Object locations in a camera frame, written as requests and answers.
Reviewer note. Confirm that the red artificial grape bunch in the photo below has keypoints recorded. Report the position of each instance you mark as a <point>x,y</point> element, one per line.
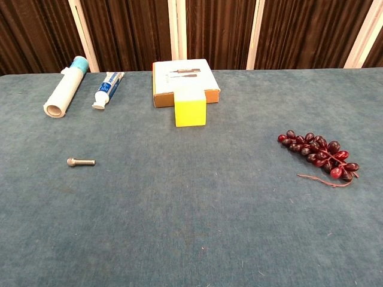
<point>320,152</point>

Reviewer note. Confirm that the flat white cardboard box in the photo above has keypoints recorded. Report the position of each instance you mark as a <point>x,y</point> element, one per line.
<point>182,76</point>

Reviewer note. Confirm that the white plastic tube teal end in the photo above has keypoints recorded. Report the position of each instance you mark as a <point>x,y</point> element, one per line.
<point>66,89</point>

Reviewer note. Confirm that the dark brown curtain panel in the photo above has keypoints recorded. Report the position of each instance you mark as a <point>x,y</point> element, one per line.
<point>33,33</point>
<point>220,30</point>
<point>308,33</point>
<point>377,51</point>
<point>128,33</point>

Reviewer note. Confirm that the small white cap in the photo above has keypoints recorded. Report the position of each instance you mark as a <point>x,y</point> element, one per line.
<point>80,162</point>

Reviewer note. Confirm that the blue felt table mat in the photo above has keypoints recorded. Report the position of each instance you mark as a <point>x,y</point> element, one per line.
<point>191,209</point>

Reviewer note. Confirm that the yellow cube block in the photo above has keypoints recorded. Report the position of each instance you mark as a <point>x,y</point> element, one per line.
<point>190,112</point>

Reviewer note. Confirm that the white partition frame post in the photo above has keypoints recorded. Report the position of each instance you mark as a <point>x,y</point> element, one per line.
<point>255,36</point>
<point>177,30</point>
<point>363,33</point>
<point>83,36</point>

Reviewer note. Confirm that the blue white toothpaste tube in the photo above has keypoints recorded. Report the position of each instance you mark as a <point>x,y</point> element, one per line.
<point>108,88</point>

